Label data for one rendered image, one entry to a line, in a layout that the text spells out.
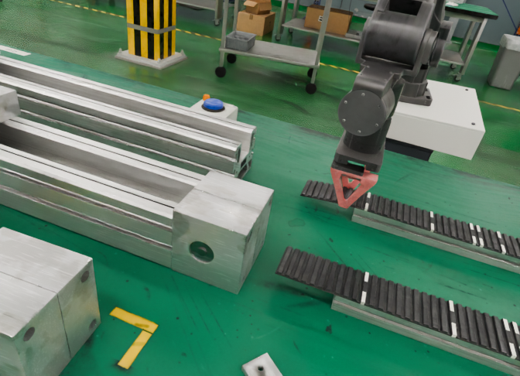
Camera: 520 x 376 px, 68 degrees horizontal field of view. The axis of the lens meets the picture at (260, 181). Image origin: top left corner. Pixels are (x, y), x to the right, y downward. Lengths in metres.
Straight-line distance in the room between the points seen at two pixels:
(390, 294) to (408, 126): 0.55
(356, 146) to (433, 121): 0.42
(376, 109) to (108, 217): 0.35
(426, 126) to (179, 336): 0.73
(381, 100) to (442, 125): 0.51
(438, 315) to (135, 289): 0.35
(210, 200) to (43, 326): 0.21
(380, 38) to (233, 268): 0.33
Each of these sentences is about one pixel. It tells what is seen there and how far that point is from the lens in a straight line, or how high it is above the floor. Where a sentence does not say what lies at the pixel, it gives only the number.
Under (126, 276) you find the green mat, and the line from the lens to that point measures 0.50.
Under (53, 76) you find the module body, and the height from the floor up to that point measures 0.86.
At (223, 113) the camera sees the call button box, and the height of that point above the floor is 0.84.
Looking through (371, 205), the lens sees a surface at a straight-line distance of 0.63.
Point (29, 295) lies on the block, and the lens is 0.37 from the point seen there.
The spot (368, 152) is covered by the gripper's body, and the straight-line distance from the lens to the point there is 0.57.
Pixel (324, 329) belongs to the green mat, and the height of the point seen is 0.78.
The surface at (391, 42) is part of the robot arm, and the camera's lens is 0.52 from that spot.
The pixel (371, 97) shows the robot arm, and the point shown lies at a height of 1.01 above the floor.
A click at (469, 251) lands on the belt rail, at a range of 0.66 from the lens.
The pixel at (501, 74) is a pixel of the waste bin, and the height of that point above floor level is 0.16.
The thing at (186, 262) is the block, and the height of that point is 0.80.
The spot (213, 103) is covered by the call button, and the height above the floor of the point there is 0.85.
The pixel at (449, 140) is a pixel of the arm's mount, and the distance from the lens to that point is 0.98.
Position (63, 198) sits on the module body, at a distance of 0.54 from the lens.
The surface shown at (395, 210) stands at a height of 0.81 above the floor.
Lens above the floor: 1.14
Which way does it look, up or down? 32 degrees down
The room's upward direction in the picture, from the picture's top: 9 degrees clockwise
